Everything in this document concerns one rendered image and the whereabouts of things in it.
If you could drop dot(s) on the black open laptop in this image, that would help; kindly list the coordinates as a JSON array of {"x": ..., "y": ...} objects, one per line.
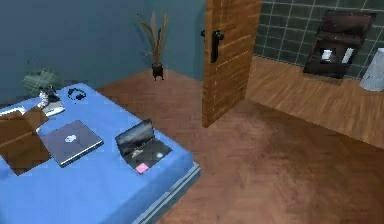
[{"x": 141, "y": 146}]

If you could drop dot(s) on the wooden room door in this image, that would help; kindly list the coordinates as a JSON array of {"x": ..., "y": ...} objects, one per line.
[{"x": 230, "y": 56}]

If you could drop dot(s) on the potted dry grass plant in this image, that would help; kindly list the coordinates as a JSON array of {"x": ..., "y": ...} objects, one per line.
[{"x": 156, "y": 43}]

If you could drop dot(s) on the black headphones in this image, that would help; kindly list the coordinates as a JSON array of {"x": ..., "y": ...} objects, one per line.
[{"x": 77, "y": 94}]

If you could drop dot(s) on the blue bed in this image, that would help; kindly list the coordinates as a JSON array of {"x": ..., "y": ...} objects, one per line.
[{"x": 100, "y": 186}]

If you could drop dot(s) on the grey closed laptop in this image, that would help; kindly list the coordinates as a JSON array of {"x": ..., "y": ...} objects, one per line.
[{"x": 70, "y": 141}]

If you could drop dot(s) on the white cup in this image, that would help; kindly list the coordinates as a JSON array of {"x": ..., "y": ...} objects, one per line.
[{"x": 326, "y": 54}]

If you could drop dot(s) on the brown cardboard box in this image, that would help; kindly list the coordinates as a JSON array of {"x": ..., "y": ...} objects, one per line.
[{"x": 20, "y": 140}]

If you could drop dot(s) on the white round bin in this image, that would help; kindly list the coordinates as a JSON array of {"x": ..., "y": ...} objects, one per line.
[{"x": 375, "y": 71}]

